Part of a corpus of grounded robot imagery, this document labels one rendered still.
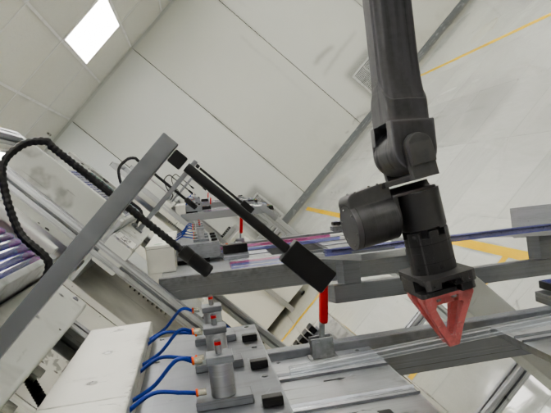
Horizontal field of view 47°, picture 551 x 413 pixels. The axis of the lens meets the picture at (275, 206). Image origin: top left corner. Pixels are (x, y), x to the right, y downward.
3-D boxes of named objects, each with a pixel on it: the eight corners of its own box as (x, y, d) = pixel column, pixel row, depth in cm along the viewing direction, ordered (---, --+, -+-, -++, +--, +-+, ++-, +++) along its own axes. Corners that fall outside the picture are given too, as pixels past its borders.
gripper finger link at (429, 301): (436, 357, 77) (419, 284, 77) (415, 342, 85) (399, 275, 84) (487, 342, 78) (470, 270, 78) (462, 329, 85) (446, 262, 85)
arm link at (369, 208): (430, 128, 76) (399, 140, 84) (342, 150, 73) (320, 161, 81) (456, 224, 75) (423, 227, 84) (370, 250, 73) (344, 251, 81)
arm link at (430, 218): (444, 175, 77) (422, 177, 83) (394, 189, 76) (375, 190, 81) (457, 230, 78) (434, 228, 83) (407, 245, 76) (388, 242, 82)
